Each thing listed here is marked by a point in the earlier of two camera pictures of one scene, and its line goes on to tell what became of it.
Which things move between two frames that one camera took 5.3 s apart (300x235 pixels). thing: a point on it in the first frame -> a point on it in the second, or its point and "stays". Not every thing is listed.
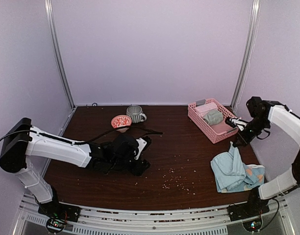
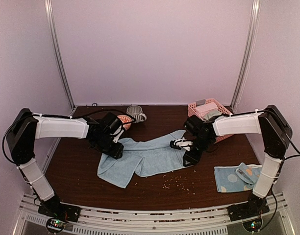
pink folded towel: [204, 107] stays
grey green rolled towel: [213, 117] stays
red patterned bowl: [121, 123] stays
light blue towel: [229, 171] -> [144, 158]
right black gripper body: [258, 125] -> [202, 144]
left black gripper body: [121, 164] -> [104, 146]
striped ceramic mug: [136, 114] stays
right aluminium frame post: [250, 49] stays
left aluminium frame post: [55, 43] stays
